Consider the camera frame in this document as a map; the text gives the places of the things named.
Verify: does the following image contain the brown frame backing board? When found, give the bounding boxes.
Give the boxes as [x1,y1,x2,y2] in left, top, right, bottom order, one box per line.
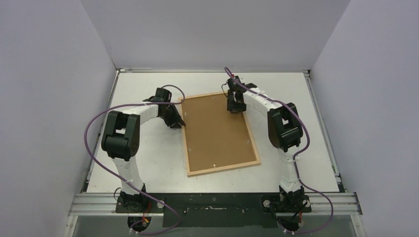
[181,94,258,173]

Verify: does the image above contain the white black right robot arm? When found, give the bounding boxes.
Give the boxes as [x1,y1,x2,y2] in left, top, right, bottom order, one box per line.
[226,75,311,213]

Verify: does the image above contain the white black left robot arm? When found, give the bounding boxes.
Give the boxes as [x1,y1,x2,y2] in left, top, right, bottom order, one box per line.
[101,85,186,213]

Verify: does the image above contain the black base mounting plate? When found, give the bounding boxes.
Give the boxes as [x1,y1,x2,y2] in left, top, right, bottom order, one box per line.
[115,193,308,228]

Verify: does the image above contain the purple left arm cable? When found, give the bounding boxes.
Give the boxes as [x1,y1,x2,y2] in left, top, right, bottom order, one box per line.
[84,84,181,236]

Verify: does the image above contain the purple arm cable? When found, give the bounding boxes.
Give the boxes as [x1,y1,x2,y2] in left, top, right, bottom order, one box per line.
[84,84,181,236]
[224,67,335,236]

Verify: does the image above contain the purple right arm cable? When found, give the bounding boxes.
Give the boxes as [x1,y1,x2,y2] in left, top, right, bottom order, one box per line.
[224,67,335,236]

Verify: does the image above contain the aluminium front extrusion rail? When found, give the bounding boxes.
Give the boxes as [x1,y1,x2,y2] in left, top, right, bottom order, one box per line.
[67,192,363,218]

